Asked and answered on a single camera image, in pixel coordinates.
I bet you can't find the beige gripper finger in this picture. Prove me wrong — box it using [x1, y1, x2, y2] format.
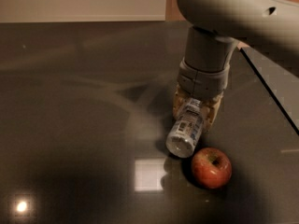
[201, 93, 223, 133]
[172, 85, 190, 119]

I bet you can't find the clear plastic water bottle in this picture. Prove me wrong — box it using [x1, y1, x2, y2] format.
[165, 98, 204, 158]

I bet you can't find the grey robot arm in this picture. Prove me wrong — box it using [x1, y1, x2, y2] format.
[173, 0, 299, 131]

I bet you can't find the red apple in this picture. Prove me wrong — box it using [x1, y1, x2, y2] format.
[192, 147, 232, 189]

